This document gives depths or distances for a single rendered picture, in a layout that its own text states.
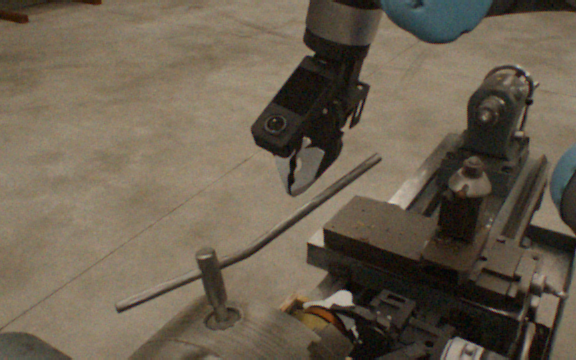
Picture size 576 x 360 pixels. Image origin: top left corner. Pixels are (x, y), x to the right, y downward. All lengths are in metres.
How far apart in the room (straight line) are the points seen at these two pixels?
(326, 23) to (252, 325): 0.32
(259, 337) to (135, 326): 1.85
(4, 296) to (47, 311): 0.24
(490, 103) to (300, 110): 1.05
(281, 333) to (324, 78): 0.27
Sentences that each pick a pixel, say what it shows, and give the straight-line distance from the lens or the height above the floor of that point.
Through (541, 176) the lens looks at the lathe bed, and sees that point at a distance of 1.82.
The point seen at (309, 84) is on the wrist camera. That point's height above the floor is 1.47.
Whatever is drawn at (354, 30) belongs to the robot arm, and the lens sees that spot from 0.56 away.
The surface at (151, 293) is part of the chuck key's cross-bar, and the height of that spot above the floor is 1.30.
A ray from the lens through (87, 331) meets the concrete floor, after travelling 2.48.
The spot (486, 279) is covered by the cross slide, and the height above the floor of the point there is 0.96.
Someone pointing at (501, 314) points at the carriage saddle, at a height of 0.92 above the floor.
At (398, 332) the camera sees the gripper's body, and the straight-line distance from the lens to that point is 0.80.
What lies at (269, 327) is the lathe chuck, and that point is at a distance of 0.61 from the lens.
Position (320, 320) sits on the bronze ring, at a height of 1.12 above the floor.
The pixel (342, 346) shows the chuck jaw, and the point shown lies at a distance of 0.66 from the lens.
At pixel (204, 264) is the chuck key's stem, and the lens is 0.58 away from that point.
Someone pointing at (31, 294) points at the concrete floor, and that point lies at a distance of 2.74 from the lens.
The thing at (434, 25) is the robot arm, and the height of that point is 1.56.
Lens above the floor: 1.67
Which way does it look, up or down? 30 degrees down
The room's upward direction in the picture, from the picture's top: straight up
